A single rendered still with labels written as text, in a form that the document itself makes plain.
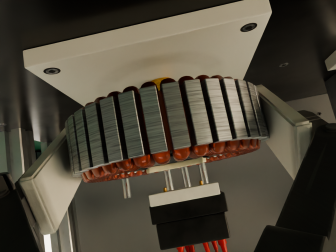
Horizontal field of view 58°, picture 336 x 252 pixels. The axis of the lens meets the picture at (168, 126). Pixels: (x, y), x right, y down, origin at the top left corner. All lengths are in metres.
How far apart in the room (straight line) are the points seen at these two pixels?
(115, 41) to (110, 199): 0.36
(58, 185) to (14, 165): 0.22
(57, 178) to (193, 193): 0.13
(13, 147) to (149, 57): 0.23
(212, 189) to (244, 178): 0.24
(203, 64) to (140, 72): 0.05
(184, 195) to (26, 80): 0.15
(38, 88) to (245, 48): 0.17
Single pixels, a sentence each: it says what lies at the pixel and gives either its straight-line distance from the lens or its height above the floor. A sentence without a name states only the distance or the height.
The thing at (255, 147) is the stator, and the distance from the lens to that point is 0.16.
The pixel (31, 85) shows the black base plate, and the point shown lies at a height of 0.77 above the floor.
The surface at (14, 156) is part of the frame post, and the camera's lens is 0.39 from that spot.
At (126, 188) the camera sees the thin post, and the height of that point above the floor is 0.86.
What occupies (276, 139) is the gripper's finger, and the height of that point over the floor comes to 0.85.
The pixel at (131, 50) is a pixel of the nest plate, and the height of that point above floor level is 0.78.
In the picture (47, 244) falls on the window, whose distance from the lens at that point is 7.53.
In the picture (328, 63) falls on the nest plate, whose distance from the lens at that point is 0.35.
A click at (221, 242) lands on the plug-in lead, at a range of 0.37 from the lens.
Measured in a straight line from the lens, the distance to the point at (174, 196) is 0.26.
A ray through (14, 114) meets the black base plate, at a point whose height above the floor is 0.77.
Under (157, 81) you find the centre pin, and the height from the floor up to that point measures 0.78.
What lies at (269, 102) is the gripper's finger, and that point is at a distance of 0.16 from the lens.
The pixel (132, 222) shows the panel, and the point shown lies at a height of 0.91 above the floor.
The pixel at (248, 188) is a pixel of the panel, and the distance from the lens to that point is 0.49.
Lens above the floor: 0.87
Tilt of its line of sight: 11 degrees down
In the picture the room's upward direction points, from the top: 169 degrees clockwise
